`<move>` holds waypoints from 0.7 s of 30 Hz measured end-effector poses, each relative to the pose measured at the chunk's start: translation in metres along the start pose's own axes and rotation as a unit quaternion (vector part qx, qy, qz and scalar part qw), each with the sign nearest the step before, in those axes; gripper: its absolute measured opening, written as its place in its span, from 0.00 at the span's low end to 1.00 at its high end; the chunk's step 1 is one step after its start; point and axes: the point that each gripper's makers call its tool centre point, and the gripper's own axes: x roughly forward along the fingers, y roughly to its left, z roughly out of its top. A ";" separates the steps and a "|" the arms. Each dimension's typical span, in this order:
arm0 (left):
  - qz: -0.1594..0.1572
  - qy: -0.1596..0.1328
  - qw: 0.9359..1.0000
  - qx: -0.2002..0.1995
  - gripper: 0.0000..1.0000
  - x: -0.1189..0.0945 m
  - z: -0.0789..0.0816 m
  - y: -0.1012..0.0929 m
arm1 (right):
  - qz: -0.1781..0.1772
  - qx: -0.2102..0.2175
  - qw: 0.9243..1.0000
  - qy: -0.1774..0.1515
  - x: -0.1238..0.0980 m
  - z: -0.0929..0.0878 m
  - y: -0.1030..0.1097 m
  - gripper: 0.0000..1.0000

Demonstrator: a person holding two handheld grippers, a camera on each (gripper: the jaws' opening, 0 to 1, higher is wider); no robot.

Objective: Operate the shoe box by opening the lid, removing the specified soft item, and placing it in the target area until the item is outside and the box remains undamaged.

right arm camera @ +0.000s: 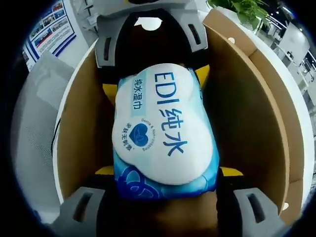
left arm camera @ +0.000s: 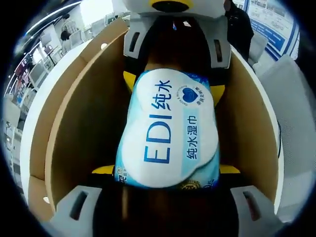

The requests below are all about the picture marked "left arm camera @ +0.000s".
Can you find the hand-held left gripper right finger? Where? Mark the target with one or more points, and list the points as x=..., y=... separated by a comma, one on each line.
x=256, y=217

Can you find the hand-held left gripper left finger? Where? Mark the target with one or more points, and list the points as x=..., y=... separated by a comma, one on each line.
x=74, y=217

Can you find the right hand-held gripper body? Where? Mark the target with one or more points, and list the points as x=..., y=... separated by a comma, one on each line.
x=138, y=6

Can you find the brown cardboard shoe box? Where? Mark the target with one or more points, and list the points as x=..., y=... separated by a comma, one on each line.
x=81, y=111

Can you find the soft wet wipes pack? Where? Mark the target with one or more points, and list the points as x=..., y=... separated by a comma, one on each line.
x=160, y=138

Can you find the blue wall display board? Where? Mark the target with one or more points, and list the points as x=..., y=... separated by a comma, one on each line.
x=274, y=27

